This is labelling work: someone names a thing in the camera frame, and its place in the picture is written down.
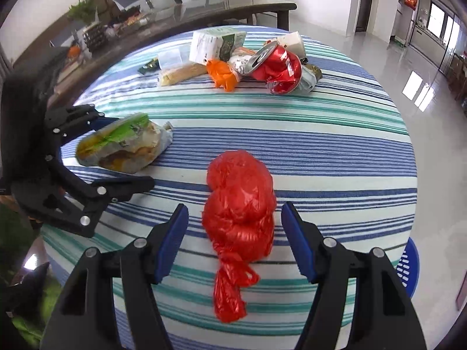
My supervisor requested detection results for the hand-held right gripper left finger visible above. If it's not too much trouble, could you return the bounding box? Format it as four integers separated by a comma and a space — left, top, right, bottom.
39, 203, 189, 350

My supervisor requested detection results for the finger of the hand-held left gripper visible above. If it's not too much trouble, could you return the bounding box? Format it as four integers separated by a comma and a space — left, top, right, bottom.
22, 155, 155, 238
46, 104, 119, 144

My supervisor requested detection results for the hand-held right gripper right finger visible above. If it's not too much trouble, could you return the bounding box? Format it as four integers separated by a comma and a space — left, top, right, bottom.
281, 201, 427, 350

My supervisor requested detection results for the green and white food wrapper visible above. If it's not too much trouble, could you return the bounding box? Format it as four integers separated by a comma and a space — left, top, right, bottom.
75, 113, 174, 174

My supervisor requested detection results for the red plastic bag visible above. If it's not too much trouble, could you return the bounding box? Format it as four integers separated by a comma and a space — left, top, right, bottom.
202, 150, 277, 323

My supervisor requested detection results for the blue plastic stool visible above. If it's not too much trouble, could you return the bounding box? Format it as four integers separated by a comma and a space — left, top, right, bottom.
395, 237, 421, 300

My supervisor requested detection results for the gold foil packet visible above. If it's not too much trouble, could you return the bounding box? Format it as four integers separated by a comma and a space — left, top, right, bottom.
302, 64, 322, 81

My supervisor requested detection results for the dark green small wrapper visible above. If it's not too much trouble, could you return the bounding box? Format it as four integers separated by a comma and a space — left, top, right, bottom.
138, 59, 160, 74

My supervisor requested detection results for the black bumpy tray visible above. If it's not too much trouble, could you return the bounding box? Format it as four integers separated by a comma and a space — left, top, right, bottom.
83, 22, 106, 50

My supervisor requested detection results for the yellow noodle packet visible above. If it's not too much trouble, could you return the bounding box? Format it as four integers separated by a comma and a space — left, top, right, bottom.
158, 63, 208, 87

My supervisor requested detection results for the clear plastic container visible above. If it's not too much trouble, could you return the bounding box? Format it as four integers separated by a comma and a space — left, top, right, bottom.
158, 48, 183, 71

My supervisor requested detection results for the striped tablecloth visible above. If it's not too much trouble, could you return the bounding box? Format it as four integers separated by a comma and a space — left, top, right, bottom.
40, 25, 418, 350

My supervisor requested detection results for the green potted plant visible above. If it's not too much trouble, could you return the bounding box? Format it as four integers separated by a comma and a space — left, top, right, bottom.
67, 0, 97, 24

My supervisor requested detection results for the orange plastic bag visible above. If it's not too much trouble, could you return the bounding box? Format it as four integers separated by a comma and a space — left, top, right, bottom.
206, 60, 239, 93

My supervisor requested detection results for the white and green milk carton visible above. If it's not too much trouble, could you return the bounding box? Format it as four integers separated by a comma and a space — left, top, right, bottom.
189, 29, 248, 64

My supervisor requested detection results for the crumpled silver wrapper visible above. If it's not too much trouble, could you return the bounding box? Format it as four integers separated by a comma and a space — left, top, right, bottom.
229, 48, 258, 80

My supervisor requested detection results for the crushed red can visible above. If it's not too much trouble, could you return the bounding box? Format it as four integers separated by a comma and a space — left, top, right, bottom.
248, 41, 303, 95

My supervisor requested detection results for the dark wooden coffee table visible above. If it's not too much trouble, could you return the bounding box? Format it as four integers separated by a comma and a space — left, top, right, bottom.
11, 0, 298, 117

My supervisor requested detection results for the white paper cup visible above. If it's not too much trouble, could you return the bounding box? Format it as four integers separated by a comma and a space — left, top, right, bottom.
275, 31, 305, 59

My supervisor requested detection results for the dark wooden door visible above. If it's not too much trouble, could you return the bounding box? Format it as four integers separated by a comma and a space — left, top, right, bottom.
356, 0, 376, 33

